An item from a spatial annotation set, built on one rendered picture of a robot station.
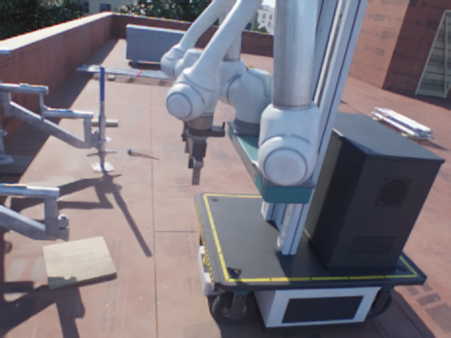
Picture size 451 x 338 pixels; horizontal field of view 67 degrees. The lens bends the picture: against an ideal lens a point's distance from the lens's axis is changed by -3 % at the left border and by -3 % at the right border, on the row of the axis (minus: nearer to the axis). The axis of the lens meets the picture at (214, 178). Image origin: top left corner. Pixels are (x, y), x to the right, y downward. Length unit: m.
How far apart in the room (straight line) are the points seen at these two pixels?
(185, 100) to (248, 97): 0.64
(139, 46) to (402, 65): 6.44
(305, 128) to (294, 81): 0.12
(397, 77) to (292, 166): 9.30
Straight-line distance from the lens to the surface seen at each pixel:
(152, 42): 7.36
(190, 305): 1.67
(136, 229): 2.09
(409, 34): 10.06
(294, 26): 0.89
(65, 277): 1.79
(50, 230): 1.79
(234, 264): 1.41
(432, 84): 10.83
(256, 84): 1.53
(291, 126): 0.89
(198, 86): 0.96
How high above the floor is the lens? 1.21
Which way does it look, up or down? 26 degrees down
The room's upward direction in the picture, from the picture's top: 9 degrees clockwise
